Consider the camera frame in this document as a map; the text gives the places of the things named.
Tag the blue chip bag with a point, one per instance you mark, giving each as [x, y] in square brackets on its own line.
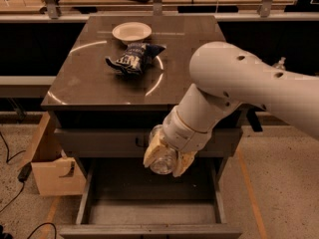
[135, 58]

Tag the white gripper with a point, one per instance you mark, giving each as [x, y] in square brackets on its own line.
[183, 131]

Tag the closed top drawer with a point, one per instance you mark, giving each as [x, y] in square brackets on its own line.
[93, 142]

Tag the silver 7up can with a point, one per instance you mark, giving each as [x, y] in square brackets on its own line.
[165, 162]

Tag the right sanitizer bottle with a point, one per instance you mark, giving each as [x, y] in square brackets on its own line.
[280, 64]

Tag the open middle drawer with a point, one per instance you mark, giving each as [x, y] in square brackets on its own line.
[124, 200]

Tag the grey drawer cabinet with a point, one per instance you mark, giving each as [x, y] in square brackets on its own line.
[87, 93]

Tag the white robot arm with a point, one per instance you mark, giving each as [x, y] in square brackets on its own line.
[223, 78]

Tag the black power adapter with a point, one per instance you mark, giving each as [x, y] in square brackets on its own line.
[24, 172]

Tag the wooden box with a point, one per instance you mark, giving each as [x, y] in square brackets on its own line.
[55, 173]

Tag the white bowl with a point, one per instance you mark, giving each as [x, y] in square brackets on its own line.
[132, 32]

